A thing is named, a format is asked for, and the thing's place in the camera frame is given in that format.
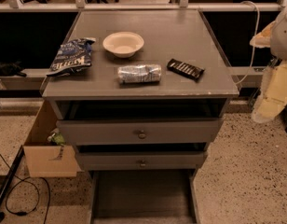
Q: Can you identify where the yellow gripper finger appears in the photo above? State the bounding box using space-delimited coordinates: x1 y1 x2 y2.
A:
252 61 287 123
250 21 275 49

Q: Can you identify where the silver blue redbull can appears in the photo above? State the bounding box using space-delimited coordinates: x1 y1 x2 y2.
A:
117 64 161 84

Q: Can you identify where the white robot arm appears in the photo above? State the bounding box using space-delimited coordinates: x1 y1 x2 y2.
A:
250 6 287 123

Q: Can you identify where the grey top drawer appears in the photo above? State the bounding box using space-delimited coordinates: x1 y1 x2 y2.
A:
57 119 223 146

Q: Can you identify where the grey drawer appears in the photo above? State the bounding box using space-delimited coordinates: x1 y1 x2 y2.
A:
75 151 208 171
57 119 223 146
87 170 199 224

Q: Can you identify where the grey drawer cabinet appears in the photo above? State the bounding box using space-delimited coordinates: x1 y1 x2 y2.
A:
40 8 240 224

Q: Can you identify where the grey middle drawer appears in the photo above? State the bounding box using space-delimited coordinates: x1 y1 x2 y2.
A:
75 151 208 171

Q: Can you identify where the grey bottom drawer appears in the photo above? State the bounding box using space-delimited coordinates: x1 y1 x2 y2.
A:
87 170 199 224

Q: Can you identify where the black chocolate bar wrapper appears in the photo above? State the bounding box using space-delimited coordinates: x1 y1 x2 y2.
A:
167 59 204 81

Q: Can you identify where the white paper bowl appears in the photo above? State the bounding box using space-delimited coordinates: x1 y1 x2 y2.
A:
102 32 144 58

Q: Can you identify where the blue kettle chips bag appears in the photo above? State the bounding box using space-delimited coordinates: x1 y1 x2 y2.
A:
47 37 96 77

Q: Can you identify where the green bottle in box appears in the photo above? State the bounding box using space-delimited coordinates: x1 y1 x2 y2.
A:
48 128 66 146

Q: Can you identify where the cardboard box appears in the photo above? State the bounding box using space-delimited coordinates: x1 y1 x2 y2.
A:
23 102 80 177

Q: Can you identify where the black object on ledge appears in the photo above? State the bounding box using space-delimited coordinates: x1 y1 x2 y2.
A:
0 62 26 77

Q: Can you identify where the black floor bar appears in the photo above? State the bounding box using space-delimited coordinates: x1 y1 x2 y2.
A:
0 146 23 222

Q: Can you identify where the white hanging cable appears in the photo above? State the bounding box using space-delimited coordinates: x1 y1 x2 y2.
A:
233 0 262 86

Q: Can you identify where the black floor cable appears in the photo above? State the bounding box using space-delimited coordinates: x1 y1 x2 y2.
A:
0 146 51 224

